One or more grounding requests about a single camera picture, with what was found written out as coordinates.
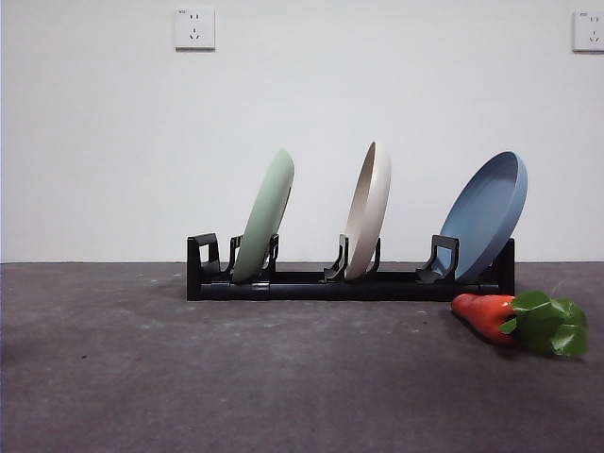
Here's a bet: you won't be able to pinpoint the green plate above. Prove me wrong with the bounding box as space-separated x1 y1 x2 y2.
231 148 295 284

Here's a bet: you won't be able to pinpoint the orange toy carrot green leaves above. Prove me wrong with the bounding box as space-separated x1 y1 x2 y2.
450 290 589 359

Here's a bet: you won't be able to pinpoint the beige plate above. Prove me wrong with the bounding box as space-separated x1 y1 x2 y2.
343 140 393 280

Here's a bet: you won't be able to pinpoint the black plate rack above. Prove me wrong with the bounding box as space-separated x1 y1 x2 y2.
186 232 516 302

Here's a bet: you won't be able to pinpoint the blue plate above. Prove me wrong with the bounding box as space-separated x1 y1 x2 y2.
432 150 529 283

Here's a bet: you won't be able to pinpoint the white wall socket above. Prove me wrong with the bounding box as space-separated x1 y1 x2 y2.
572 9 604 54
174 7 217 52

